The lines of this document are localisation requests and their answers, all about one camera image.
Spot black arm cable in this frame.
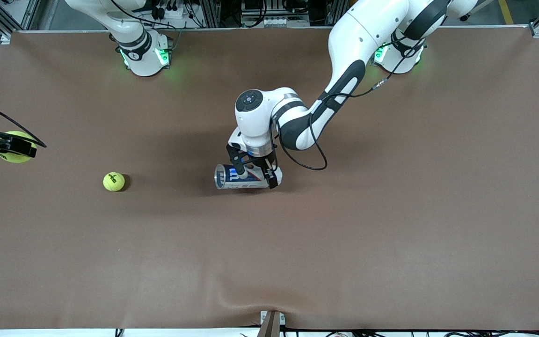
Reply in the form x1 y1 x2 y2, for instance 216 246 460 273
274 28 427 171
0 0 47 148

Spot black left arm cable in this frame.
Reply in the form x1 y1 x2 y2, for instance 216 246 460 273
274 28 427 171

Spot white blue tennis ball can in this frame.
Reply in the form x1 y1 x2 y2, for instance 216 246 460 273
214 163 283 190

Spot metal table clamp bracket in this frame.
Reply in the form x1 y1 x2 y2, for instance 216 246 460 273
260 310 285 337

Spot white power strip black plugs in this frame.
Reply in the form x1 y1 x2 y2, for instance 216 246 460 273
150 0 191 20

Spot office chair base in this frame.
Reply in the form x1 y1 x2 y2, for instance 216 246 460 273
459 0 495 22

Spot aluminium equipment rack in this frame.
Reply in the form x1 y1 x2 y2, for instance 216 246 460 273
195 0 350 29

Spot yellow Wilson tennis ball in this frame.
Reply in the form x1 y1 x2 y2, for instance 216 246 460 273
0 131 35 164
103 172 125 192

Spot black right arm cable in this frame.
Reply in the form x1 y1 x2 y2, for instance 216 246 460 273
0 0 47 148

